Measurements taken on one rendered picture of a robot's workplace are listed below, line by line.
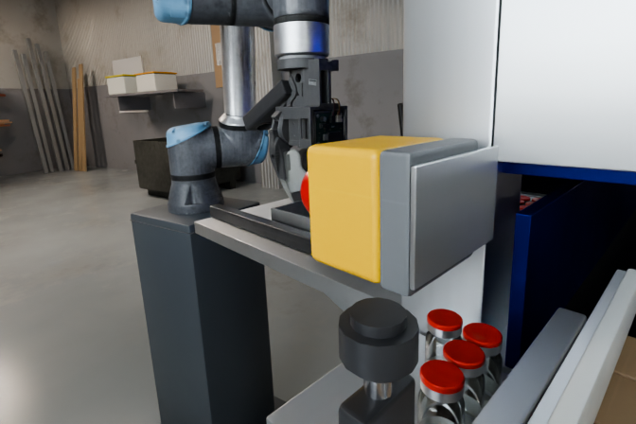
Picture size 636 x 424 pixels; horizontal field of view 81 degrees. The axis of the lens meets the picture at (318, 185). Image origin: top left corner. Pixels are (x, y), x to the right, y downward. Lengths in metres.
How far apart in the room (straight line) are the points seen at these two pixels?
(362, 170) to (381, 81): 4.12
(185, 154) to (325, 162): 0.83
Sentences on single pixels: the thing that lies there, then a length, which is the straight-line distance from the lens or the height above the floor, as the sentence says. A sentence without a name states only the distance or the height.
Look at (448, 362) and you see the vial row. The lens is 0.22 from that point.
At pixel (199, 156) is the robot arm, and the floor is 0.94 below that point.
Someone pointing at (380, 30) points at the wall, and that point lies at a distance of 4.38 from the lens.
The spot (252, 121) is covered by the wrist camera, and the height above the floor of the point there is 1.03.
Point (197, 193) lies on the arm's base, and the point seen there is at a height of 0.84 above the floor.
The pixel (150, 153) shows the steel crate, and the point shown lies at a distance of 4.96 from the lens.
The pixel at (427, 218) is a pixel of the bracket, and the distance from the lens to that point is 0.19.
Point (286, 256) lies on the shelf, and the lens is 0.46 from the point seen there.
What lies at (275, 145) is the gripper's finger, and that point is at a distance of 0.52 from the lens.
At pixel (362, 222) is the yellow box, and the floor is 0.99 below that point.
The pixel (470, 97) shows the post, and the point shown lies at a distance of 0.26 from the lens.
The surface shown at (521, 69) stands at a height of 1.07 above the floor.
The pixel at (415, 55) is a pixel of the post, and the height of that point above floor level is 1.08.
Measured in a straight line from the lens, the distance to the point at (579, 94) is 0.24.
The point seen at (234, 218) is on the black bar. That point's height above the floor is 0.89.
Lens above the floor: 1.05
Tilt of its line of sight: 12 degrees down
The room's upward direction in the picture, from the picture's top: 2 degrees counter-clockwise
